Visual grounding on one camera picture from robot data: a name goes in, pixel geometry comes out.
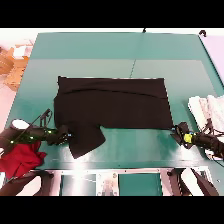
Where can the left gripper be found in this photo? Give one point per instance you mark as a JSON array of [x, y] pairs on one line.
[[60, 135]]

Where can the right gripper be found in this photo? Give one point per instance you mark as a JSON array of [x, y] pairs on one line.
[[184, 136]]

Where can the black T-shirt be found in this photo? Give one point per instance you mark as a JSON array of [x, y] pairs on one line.
[[113, 103]]

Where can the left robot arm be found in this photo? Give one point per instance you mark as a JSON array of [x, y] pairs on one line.
[[20, 136]]

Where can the white garment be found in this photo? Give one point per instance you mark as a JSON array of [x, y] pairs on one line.
[[206, 106]]

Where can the red garment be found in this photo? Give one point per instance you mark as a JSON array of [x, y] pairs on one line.
[[20, 160]]

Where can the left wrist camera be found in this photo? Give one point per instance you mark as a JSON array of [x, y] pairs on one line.
[[45, 117]]

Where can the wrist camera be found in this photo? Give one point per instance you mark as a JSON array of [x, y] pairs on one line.
[[210, 128], [45, 117]]

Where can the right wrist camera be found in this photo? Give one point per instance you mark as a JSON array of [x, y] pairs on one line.
[[210, 128]]

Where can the silver frame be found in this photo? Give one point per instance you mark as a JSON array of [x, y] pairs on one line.
[[106, 183]]

